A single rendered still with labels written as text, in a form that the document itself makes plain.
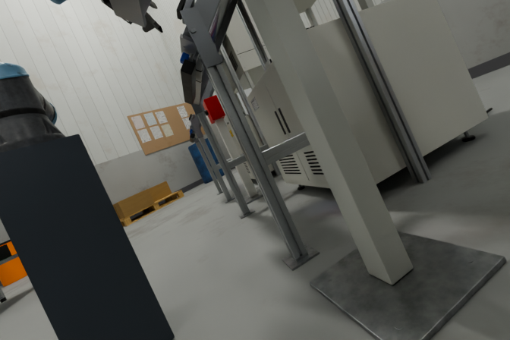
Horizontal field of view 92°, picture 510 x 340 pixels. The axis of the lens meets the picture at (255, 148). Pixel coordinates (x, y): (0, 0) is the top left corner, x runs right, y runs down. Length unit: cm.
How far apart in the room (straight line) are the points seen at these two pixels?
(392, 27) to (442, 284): 84
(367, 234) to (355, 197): 7
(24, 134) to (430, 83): 123
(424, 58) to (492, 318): 86
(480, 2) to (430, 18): 246
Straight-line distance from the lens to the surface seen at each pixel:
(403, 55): 109
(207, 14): 83
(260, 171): 68
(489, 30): 368
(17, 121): 77
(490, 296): 55
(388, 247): 55
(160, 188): 534
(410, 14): 119
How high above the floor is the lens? 35
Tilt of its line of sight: 1 degrees down
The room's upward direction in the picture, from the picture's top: 25 degrees counter-clockwise
